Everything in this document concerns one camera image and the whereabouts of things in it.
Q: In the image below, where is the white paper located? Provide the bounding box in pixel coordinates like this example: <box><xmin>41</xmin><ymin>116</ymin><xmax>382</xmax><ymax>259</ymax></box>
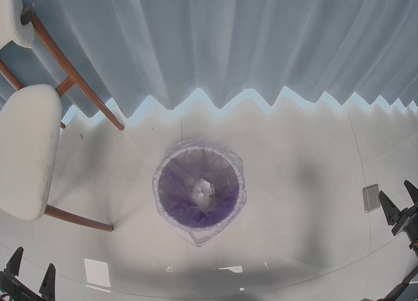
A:
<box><xmin>190</xmin><ymin>178</ymin><xmax>217</xmax><ymax>211</ymax></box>

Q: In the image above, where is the white cushioned wooden chair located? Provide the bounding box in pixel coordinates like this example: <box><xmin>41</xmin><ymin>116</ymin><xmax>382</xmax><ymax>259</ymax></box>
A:
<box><xmin>0</xmin><ymin>0</ymin><xmax>125</xmax><ymax>233</ymax></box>

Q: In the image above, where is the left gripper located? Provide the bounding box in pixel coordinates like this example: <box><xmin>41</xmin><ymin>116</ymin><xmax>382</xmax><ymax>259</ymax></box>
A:
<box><xmin>0</xmin><ymin>246</ymin><xmax>57</xmax><ymax>301</ymax></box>

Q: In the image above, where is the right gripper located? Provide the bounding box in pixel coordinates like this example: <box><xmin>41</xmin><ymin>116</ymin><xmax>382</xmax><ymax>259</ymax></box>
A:
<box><xmin>378</xmin><ymin>180</ymin><xmax>418</xmax><ymax>242</ymax></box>

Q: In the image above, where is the purple plastic bag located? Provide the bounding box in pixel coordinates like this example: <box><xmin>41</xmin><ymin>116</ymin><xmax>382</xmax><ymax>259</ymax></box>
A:
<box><xmin>152</xmin><ymin>136</ymin><xmax>248</xmax><ymax>248</ymax></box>

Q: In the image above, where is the white trash bin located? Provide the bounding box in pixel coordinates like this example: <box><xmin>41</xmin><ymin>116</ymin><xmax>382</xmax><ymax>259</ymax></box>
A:
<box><xmin>155</xmin><ymin>147</ymin><xmax>246</xmax><ymax>233</ymax></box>

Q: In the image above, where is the pale blue curtain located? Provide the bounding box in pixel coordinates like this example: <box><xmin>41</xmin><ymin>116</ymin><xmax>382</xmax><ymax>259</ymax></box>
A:
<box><xmin>0</xmin><ymin>0</ymin><xmax>418</xmax><ymax>124</ymax></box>

